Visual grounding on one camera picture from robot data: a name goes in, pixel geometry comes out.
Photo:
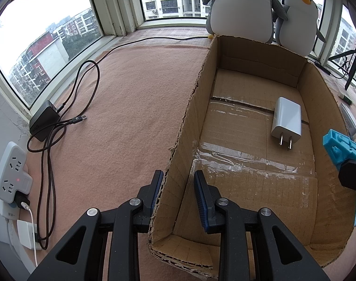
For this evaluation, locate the black tripod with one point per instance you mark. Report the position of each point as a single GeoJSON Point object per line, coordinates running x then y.
{"type": "Point", "coordinates": [352, 70]}

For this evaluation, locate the white wall charger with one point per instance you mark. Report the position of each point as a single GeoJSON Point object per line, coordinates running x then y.
{"type": "Point", "coordinates": [286, 117]}

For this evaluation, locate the green glue stick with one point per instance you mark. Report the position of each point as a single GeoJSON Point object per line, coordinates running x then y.
{"type": "Point", "coordinates": [346, 99]}

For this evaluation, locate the flat white plug adapter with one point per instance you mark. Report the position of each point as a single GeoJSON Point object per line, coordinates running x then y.
{"type": "Point", "coordinates": [26, 234]}

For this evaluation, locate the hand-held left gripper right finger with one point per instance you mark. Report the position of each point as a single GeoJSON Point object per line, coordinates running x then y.
{"type": "Point", "coordinates": [202, 199]}

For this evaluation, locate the black power adapter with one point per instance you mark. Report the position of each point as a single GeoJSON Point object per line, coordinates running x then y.
{"type": "Point", "coordinates": [43, 120]}

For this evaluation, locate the grey metal box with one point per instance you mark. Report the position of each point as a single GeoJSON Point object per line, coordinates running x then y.
{"type": "Point", "coordinates": [350, 123]}

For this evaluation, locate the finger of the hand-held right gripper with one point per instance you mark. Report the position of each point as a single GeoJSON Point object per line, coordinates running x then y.
{"type": "Point", "coordinates": [353, 175]}

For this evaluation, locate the cardboard box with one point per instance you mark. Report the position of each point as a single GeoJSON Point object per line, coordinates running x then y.
{"type": "Point", "coordinates": [254, 187]}

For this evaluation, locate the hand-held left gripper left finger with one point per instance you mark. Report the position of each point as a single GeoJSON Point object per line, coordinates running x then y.
{"type": "Point", "coordinates": [158, 188]}

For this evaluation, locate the black power strip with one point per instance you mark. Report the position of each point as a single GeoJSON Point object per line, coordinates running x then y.
{"type": "Point", "coordinates": [324, 68]}

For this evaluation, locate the large grey penguin plush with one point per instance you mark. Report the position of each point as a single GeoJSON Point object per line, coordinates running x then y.
{"type": "Point", "coordinates": [239, 5]}

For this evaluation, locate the white window frame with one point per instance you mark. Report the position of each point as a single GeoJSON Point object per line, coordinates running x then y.
{"type": "Point", "coordinates": [113, 5]}

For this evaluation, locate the black plug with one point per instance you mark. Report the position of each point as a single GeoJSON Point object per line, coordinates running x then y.
{"type": "Point", "coordinates": [20, 200]}

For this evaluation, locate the white power strip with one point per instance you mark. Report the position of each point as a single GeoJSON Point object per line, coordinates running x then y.
{"type": "Point", "coordinates": [11, 166]}

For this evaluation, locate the small grey penguin plush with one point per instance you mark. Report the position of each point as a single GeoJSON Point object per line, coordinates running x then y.
{"type": "Point", "coordinates": [298, 23]}

